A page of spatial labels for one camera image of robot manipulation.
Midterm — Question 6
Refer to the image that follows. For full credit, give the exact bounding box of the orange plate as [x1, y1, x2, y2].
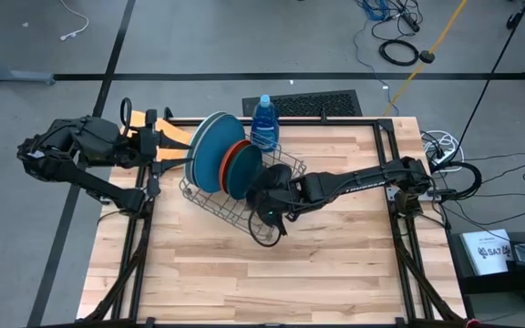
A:
[218, 138, 252, 193]

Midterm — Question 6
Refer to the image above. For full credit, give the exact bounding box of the blue cable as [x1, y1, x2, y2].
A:
[352, 0, 401, 116]

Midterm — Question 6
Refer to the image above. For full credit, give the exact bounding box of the black plate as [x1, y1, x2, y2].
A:
[245, 162, 293, 210]

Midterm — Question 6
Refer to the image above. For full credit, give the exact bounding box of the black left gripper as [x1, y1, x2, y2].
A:
[139, 108, 195, 198]

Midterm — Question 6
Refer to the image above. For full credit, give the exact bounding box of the pale blue plate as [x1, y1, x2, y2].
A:
[183, 110, 227, 183]

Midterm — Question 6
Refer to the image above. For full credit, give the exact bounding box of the dark teal plate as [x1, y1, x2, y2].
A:
[224, 143, 264, 201]

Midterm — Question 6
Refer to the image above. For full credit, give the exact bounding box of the white coiled cable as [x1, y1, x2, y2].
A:
[419, 129, 460, 175]

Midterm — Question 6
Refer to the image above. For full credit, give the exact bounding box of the blue dish soap bottle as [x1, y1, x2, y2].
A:
[250, 94, 281, 154]

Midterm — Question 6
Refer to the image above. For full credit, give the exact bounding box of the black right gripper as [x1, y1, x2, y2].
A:
[247, 175, 312, 238]

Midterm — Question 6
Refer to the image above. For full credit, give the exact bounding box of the yellow cable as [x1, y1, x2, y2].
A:
[382, 0, 469, 118]

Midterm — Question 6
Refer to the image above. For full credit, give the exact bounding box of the orange cloth towel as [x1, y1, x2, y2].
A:
[128, 110, 196, 163]

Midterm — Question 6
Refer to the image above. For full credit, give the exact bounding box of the white printed booklet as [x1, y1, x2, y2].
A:
[460, 228, 515, 277]

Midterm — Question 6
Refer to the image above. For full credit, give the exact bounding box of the black coiled cable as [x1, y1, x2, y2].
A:
[378, 38, 420, 67]

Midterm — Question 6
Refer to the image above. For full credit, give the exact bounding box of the black power strip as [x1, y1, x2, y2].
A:
[387, 0, 424, 34]

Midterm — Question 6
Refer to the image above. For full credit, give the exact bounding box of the black floor vent grate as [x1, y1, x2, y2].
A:
[242, 89, 364, 118]

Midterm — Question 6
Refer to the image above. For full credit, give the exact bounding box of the grey wire dish rack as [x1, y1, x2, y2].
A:
[178, 130, 309, 243]

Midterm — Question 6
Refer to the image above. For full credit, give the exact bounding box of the thick black cable loop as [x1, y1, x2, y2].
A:
[430, 159, 483, 202]

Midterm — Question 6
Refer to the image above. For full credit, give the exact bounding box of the black aluminium table frame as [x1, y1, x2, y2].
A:
[74, 107, 471, 328]

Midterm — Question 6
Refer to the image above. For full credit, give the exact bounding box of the black side shelf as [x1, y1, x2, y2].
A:
[448, 230, 525, 296]

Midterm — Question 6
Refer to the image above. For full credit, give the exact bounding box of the white floor cable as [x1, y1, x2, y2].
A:
[58, 0, 90, 42]

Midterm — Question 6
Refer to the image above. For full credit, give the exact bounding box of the grey metal floor beam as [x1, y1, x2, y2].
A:
[0, 38, 57, 87]

